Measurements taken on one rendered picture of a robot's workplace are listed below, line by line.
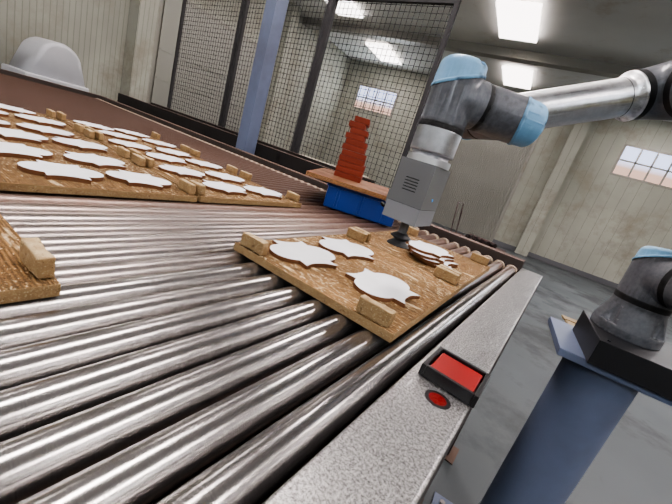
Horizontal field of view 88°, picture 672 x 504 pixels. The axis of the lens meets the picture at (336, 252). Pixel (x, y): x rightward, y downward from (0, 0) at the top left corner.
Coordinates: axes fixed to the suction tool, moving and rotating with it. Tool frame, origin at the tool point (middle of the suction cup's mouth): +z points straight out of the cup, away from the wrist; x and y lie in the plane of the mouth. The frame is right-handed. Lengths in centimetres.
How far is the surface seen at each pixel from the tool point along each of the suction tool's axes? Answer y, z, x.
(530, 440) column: -47, 47, 40
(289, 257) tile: 10.5, 8.2, -15.2
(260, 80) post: -114, -39, -171
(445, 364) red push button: 13.2, 9.7, 17.2
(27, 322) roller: 48, 11, -14
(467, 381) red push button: 14.3, 9.7, 20.5
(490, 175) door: -956, -65, -171
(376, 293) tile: 5.9, 8.2, 1.6
